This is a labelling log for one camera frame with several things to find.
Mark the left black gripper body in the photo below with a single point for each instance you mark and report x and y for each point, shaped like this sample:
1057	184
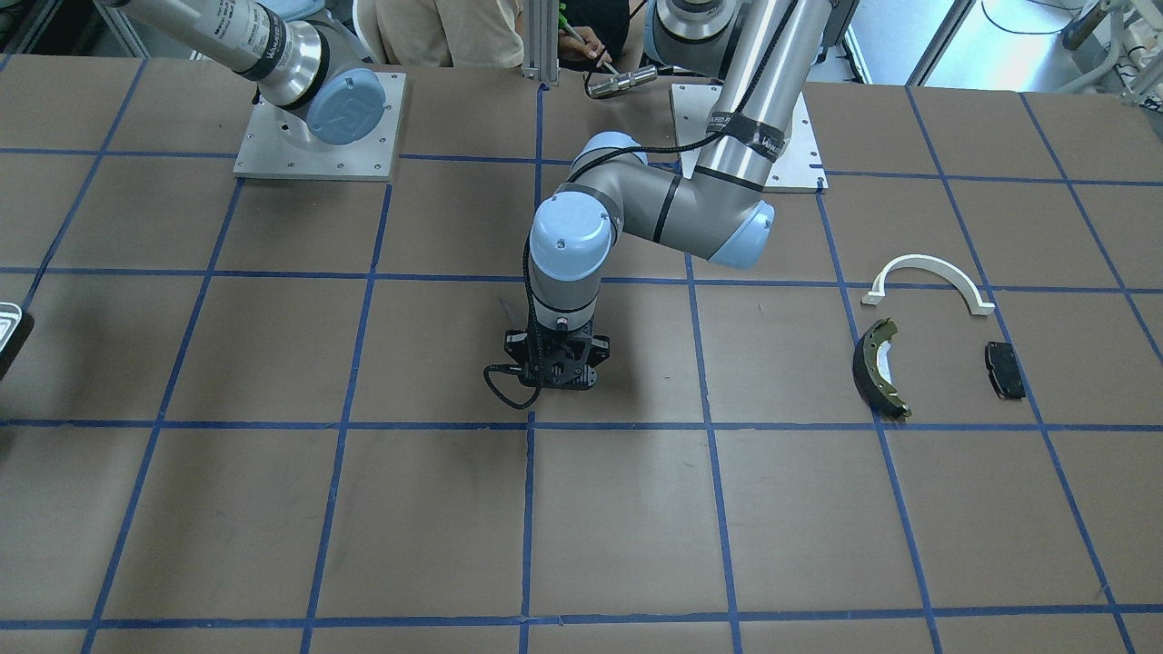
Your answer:
515	346

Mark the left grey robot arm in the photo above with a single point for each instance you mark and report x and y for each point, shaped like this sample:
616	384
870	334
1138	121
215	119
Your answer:
761	53

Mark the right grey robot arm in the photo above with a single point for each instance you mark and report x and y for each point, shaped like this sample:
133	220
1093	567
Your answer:
301	60

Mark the green brake shoe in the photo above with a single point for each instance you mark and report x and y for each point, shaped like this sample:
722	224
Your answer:
871	370

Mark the seated person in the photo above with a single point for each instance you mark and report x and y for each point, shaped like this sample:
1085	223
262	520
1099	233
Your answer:
489	34

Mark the black brake pad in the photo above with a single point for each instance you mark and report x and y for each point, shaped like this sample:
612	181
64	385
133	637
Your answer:
1003	369

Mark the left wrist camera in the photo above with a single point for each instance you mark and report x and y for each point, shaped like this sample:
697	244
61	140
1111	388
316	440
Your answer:
582	346

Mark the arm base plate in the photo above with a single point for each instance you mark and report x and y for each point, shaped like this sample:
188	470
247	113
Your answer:
799	169
277	146

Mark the aluminium frame post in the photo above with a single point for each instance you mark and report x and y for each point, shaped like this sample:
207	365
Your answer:
540	40

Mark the white curved plastic bracket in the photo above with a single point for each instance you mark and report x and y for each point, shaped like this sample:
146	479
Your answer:
976	303

